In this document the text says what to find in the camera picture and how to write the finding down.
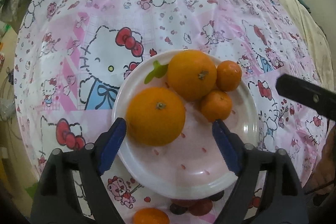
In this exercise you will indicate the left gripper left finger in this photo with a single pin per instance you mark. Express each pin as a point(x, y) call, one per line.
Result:
point(56, 201)

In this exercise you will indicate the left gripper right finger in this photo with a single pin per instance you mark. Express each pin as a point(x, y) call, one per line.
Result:
point(267, 190)

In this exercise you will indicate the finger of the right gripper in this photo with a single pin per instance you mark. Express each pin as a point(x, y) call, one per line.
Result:
point(310, 95)

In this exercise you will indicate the small mandarin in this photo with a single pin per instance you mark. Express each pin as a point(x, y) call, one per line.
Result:
point(150, 215)
point(216, 105)
point(229, 75)

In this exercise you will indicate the large orange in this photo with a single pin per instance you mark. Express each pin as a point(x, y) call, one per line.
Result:
point(192, 74)
point(155, 117)

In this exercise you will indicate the person's right hand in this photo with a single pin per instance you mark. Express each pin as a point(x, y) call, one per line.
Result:
point(322, 180)

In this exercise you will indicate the pink white strawberry plate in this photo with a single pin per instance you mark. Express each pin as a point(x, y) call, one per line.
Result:
point(189, 168)

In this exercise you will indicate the pink Hello Kitty bedsheet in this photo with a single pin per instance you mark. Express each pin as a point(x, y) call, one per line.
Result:
point(72, 57)

